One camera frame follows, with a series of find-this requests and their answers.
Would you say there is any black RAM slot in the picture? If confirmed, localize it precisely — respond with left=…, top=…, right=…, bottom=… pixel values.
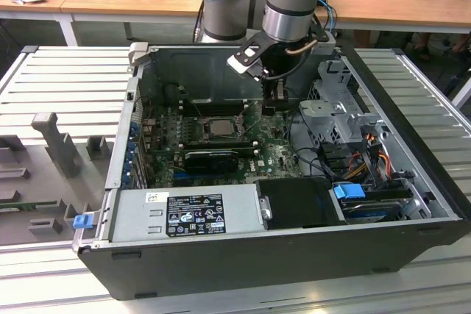
left=185, top=144, right=256, bottom=156
left=183, top=138, right=252, bottom=147
left=183, top=99, right=247, bottom=110
left=183, top=107, right=246, bottom=117

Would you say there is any disk with blue carrier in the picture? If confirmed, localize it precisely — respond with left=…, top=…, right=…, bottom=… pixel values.
left=332, top=182, right=404, bottom=224

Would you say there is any black cable loop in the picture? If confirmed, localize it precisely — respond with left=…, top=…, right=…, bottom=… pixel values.
left=285, top=107, right=334, bottom=179

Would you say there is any grey parts rack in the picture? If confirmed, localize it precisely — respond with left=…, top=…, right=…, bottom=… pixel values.
left=0, top=111, right=116, bottom=247

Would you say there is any green motherboard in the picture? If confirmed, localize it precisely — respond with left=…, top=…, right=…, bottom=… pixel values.
left=146, top=102, right=306, bottom=188

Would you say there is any black graphics card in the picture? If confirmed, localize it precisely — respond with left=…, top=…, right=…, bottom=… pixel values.
left=183, top=149, right=239, bottom=176

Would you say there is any grey case latch handle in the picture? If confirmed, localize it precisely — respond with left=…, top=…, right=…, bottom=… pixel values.
left=127, top=42, right=150, bottom=69

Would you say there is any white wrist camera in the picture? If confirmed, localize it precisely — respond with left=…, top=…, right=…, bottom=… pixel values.
left=226, top=43, right=267, bottom=76

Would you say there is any blue cable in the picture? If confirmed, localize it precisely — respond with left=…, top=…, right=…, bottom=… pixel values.
left=316, top=0, right=339, bottom=35

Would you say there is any silver CPU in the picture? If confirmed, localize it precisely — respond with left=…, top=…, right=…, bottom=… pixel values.
left=208, top=119, right=241, bottom=136

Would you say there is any orange yellow wire bundle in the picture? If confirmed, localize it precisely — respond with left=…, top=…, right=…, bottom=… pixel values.
left=344, top=149, right=392, bottom=183

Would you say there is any black round cylinder part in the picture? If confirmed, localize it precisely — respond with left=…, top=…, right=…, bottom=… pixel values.
left=163, top=83, right=180, bottom=106

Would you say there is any grey power supply unit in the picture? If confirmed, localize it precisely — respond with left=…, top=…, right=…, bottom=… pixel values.
left=109, top=184, right=266, bottom=244

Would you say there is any silver metal drive cage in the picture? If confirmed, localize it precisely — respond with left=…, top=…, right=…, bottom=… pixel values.
left=297, top=59, right=392, bottom=154

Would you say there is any black open PC case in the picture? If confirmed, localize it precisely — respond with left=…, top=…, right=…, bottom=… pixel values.
left=71, top=43, right=471, bottom=302

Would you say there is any CPU socket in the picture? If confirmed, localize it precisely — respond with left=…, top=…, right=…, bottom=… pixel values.
left=198, top=117, right=247, bottom=142

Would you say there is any thin wire locking lever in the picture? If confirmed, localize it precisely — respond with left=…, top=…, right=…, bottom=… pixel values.
left=192, top=101, right=208, bottom=124
left=244, top=119, right=263, bottom=135

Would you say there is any black plastic shroud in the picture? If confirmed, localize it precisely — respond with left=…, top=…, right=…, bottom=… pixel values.
left=255, top=176, right=347, bottom=230

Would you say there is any green RAM stick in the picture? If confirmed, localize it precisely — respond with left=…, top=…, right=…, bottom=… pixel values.
left=0, top=201, right=59, bottom=215

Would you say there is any blue plastic latch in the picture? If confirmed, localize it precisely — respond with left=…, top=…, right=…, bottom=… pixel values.
left=72, top=214, right=93, bottom=230

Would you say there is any metal socket cover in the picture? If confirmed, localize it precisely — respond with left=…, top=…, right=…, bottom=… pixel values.
left=236, top=101, right=264, bottom=135

